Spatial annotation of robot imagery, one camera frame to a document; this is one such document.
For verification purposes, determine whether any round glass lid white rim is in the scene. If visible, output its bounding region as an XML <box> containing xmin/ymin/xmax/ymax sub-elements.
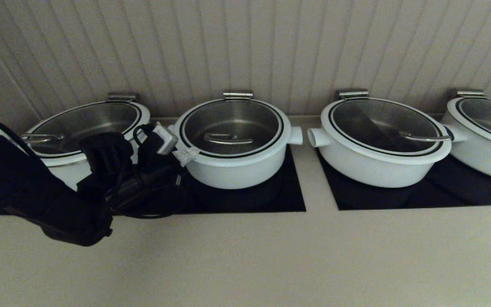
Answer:
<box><xmin>173</xmin><ymin>98</ymin><xmax>292</xmax><ymax>166</ymax></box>

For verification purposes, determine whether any white round pot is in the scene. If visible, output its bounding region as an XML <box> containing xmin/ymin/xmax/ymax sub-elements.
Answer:
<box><xmin>169</xmin><ymin>126</ymin><xmax>303</xmax><ymax>190</ymax></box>

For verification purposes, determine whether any white oval pot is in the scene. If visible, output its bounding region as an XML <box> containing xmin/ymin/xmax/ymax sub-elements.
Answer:
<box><xmin>47</xmin><ymin>141</ymin><xmax>152</xmax><ymax>190</ymax></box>
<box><xmin>442</xmin><ymin>124</ymin><xmax>491</xmax><ymax>184</ymax></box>
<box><xmin>307</xmin><ymin>127</ymin><xmax>451</xmax><ymax>188</ymax></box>

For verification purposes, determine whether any black glass cooktop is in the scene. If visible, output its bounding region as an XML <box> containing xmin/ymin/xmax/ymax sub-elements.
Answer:
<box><xmin>113</xmin><ymin>145</ymin><xmax>306</xmax><ymax>216</ymax></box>
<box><xmin>316</xmin><ymin>149</ymin><xmax>491</xmax><ymax>211</ymax></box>

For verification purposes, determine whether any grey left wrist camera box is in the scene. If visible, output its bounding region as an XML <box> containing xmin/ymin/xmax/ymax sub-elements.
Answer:
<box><xmin>152</xmin><ymin>125</ymin><xmax>179</xmax><ymax>156</ymax></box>

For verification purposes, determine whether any black left camera cable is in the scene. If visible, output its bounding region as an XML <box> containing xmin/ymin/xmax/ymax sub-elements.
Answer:
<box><xmin>133</xmin><ymin>123</ymin><xmax>157</xmax><ymax>148</ymax></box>

